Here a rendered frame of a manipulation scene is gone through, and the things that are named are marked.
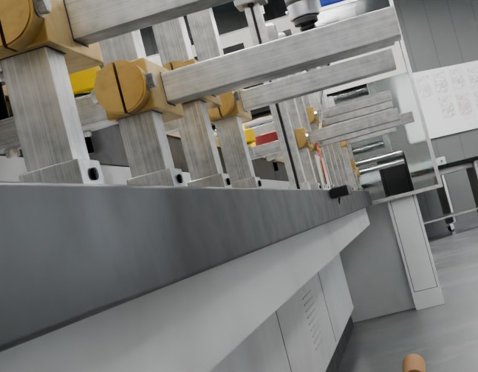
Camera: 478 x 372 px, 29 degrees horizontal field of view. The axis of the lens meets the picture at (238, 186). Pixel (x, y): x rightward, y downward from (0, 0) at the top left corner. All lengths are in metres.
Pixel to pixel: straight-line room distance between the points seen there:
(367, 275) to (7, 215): 4.88
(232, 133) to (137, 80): 0.53
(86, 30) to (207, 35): 0.72
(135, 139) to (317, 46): 0.20
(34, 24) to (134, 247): 0.16
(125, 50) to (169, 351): 0.29
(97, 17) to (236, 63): 0.26
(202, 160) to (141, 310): 0.40
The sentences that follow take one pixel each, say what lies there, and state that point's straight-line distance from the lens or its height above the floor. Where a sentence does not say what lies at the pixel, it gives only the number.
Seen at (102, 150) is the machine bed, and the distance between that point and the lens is 1.44.
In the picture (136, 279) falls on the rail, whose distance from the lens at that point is 0.63.
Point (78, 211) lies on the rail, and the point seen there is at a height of 0.68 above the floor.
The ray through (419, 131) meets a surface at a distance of 5.15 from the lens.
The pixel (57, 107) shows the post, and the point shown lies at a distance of 0.65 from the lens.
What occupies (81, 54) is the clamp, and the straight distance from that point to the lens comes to 0.71.
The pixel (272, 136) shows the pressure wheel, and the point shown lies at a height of 0.89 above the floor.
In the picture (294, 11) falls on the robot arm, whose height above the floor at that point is 1.23.
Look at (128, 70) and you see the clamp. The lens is 0.87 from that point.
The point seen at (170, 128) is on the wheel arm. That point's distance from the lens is 1.44.
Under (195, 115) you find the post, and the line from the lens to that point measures 1.14.
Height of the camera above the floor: 0.64
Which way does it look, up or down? 3 degrees up
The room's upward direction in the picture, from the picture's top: 14 degrees counter-clockwise
